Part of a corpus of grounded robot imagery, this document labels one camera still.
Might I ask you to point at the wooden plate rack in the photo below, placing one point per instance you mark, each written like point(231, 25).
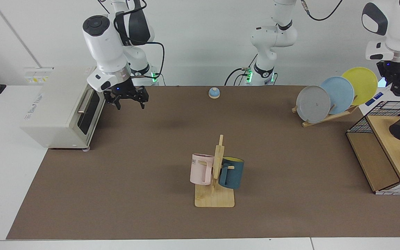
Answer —
point(339, 115)

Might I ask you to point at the dark teal cup yellow inside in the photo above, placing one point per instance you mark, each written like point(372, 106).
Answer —
point(234, 175)

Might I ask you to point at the wooden cup stand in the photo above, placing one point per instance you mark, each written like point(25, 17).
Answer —
point(214, 199)

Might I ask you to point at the white wall outlet box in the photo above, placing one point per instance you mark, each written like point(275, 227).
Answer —
point(38, 73)

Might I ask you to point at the pink cup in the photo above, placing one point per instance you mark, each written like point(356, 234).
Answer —
point(197, 172)

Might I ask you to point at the yellow plate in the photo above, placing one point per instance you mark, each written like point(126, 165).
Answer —
point(363, 81)

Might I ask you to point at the light blue plate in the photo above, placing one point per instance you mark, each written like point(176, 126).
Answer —
point(340, 92)

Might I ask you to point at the small blue round bell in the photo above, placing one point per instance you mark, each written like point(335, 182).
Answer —
point(214, 92)

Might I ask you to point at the pale toaster oven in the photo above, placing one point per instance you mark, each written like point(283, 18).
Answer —
point(54, 111)

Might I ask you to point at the grey plate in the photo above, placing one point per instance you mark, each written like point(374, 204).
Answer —
point(313, 104)

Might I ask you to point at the brown table cloth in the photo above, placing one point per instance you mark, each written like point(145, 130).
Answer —
point(151, 194)

